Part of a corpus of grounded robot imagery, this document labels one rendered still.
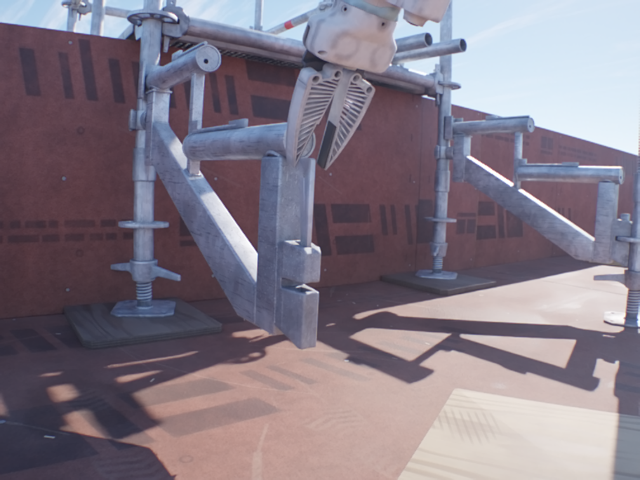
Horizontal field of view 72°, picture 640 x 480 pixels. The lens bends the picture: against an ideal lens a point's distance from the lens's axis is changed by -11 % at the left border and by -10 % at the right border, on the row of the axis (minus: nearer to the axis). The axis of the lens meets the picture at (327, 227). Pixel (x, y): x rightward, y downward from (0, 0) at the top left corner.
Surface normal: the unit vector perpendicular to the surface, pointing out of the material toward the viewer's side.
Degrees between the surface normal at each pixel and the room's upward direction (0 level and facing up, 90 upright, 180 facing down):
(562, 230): 90
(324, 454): 0
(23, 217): 90
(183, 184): 90
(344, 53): 127
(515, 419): 0
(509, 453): 0
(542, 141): 90
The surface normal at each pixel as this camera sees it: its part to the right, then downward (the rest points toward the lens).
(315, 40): -0.75, 0.07
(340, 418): 0.04, -1.00
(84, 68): 0.61, 0.09
